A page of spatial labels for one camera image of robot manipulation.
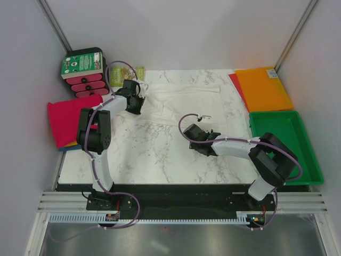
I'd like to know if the white t shirt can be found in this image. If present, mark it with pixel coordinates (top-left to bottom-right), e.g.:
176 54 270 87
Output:
118 84 228 132

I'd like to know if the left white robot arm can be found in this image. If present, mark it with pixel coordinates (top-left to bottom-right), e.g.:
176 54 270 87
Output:
76 79 149 211

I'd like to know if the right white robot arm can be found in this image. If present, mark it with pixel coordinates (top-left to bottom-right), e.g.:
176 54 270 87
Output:
182 124 303 210

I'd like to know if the lime green picture book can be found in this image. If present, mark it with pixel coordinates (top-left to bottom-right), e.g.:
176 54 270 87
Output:
110 67 145 87

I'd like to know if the black pink drawer unit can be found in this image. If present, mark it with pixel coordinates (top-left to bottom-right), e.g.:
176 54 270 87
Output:
63 47 110 98

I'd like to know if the green book on drawers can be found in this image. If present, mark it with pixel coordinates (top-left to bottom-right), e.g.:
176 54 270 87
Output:
61 52 103 79

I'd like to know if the pink folded t shirt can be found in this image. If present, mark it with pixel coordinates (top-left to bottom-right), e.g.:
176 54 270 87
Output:
47 94 103 148

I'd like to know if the blue folded t shirt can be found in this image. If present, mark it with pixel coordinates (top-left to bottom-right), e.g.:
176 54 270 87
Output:
58 145 82 152

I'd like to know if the red plastic board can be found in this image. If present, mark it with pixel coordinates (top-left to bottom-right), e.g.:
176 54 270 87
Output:
229 73 248 110

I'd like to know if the orange plastic board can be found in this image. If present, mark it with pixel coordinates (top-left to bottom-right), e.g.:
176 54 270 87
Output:
235 67 294 112

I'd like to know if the green plastic tray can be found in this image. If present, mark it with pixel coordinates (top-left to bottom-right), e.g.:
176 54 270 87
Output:
249 110 324 186

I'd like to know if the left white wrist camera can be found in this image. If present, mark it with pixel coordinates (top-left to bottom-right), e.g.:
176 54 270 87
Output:
136 82 149 98

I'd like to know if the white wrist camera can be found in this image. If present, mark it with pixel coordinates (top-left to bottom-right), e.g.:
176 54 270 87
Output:
136 82 149 98
197 114 212 122

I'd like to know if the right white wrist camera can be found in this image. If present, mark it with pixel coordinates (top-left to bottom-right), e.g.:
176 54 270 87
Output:
197 114 212 122

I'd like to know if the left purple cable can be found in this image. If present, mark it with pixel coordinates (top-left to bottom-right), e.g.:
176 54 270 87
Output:
49 60 142 243

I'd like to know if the purple cable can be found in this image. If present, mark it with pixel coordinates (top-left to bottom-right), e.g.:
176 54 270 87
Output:
49 60 142 243
177 113 303 231

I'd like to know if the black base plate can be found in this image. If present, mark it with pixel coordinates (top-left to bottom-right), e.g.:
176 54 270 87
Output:
57 182 312 221

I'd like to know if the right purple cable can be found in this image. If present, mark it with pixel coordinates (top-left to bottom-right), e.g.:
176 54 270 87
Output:
177 113 303 231

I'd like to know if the aluminium rail frame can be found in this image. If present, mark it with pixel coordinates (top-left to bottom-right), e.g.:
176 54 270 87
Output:
24 190 334 256

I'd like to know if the white slotted cable duct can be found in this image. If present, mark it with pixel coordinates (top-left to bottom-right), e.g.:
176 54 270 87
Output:
48 212 258 225

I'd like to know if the left aluminium corner post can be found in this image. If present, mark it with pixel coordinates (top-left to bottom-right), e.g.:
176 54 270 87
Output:
37 0 72 52

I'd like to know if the aluminium corner post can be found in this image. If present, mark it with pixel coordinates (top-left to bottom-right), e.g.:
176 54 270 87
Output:
274 0 320 73
37 0 72 52

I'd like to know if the right aluminium corner post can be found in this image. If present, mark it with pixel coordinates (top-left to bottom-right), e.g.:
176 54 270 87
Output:
274 0 320 73

